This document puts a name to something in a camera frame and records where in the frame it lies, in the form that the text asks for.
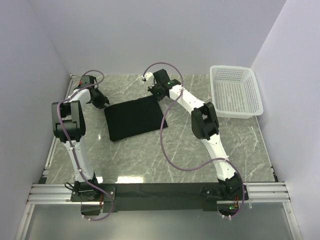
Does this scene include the black t shirt blue logo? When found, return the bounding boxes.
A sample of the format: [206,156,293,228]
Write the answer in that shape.
[104,95,168,142]

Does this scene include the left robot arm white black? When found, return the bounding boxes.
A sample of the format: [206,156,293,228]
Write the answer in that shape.
[51,71,112,201]

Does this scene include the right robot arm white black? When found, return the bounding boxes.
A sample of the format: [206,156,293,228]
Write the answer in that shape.
[142,69,246,201]

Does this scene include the white plastic basket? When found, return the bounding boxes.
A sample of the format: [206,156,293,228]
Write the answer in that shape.
[209,65,264,119]

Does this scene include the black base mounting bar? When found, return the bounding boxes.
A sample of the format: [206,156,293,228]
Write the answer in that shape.
[69,182,250,216]

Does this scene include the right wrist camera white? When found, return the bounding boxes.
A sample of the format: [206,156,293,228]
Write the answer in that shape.
[142,72,154,82]

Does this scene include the aluminium frame rail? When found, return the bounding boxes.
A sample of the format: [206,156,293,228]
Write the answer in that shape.
[14,74,301,240]

